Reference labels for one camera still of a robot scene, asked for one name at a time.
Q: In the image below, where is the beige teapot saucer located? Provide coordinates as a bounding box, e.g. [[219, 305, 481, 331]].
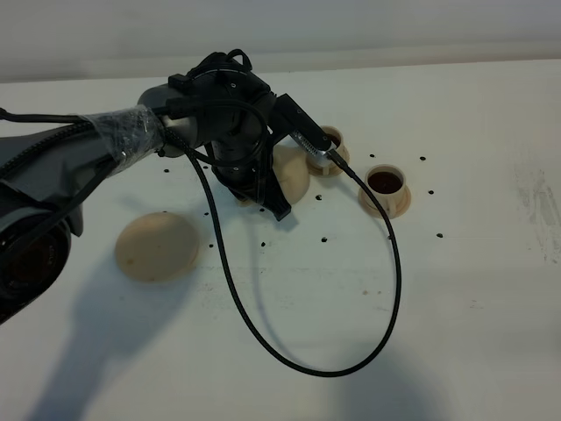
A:
[[114, 212, 201, 283]]

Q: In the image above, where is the beige front saucer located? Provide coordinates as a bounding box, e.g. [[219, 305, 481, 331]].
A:
[[358, 185, 411, 219]]

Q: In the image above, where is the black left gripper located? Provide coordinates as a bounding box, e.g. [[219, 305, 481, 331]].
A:
[[209, 92, 332, 221]]

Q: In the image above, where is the beige front teacup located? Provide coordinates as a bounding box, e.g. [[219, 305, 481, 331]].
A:
[[365, 165, 407, 194]]

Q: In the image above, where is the black braided camera cable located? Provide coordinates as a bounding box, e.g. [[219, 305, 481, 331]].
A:
[[166, 129, 403, 378]]

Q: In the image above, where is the beige rear saucer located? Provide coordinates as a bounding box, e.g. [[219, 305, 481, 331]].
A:
[[305, 144, 352, 178]]

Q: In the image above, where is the beige teapot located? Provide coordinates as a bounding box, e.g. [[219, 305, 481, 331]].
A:
[[236, 144, 311, 207]]

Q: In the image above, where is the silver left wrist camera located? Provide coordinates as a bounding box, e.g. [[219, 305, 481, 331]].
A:
[[290, 129, 332, 158]]

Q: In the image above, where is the beige rear teacup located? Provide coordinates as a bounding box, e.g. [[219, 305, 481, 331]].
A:
[[306, 125, 350, 178]]

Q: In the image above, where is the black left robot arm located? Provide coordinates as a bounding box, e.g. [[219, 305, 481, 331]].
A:
[[1, 49, 334, 320]]

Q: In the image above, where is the beige teacup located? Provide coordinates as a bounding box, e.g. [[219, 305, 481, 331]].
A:
[[365, 165, 407, 194], [306, 125, 350, 178]]

